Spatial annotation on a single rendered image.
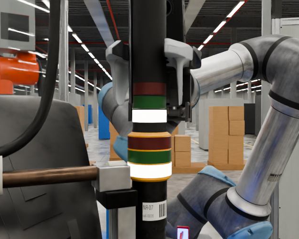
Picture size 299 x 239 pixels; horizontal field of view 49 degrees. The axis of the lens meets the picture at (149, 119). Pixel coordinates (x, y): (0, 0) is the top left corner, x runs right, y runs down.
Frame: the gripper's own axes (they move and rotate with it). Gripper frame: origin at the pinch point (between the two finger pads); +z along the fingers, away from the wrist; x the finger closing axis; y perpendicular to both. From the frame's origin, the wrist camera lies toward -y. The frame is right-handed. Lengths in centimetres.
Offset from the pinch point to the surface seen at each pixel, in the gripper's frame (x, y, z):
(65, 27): 70, -39, -130
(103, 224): 132, 147, -366
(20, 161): 13.2, 11.2, -1.7
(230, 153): -44, 104, -815
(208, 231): 1, 147, -367
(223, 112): -27, 2, -810
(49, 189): 9.8, 13.9, -1.5
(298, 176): -56, 43, -182
